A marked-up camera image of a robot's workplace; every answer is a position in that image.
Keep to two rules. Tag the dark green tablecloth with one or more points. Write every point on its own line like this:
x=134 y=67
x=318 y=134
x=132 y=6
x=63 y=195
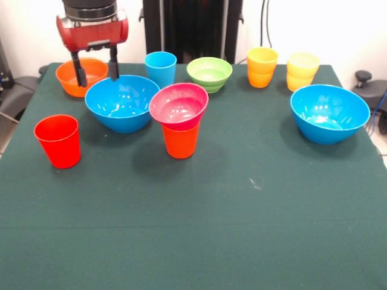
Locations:
x=193 y=211

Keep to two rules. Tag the pink bowl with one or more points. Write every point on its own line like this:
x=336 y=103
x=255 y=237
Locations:
x=178 y=105

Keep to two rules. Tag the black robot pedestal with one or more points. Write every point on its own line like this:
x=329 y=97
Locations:
x=187 y=30

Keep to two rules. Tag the orange bowl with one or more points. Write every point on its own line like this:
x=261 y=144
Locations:
x=68 y=80

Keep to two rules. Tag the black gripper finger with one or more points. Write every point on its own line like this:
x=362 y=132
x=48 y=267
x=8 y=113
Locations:
x=79 y=71
x=113 y=65

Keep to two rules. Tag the grey pedestal foot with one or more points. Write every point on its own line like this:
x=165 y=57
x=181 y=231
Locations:
x=18 y=90
x=375 y=93

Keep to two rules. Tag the blue cup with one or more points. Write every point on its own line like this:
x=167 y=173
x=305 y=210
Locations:
x=160 y=72

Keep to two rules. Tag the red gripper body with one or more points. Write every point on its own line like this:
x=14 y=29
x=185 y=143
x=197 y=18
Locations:
x=93 y=33

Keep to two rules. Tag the red cup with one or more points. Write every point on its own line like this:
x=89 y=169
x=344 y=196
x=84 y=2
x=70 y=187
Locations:
x=59 y=145

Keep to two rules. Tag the green bowl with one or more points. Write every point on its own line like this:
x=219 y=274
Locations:
x=208 y=72

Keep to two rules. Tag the yellow cup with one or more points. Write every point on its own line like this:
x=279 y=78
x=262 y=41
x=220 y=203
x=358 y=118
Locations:
x=302 y=72

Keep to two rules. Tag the light orange cup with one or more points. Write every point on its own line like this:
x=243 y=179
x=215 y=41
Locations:
x=262 y=66

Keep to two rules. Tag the large blue bowl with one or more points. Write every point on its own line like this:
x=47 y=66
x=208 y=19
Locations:
x=121 y=102
x=329 y=108

